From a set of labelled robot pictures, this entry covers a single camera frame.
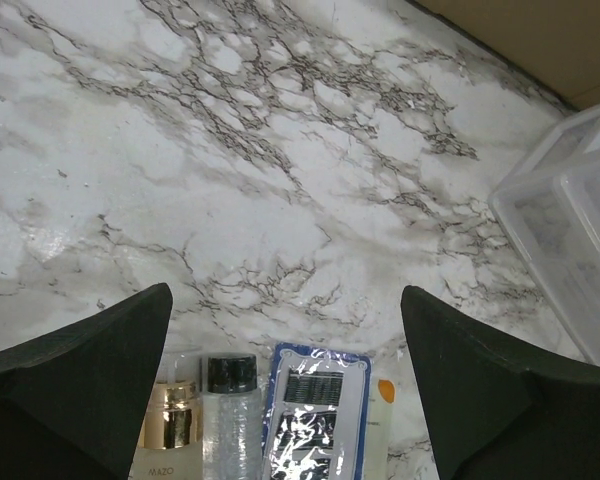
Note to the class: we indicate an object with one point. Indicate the tan plastic toolbox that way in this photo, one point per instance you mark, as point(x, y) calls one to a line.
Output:
point(555, 41)

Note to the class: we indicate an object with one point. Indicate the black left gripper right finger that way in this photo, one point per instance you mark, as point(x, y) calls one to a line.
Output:
point(497, 407)

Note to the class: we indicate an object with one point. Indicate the gold cap lotion bottle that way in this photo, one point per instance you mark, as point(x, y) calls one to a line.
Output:
point(170, 444)

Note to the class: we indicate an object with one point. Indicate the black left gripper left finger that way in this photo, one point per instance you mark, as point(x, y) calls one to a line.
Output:
point(72, 401)

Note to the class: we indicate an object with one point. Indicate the clear plastic drawer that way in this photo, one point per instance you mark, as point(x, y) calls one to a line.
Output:
point(549, 208)

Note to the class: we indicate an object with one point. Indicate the black cap clear bottle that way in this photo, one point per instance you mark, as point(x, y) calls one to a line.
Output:
point(232, 416)

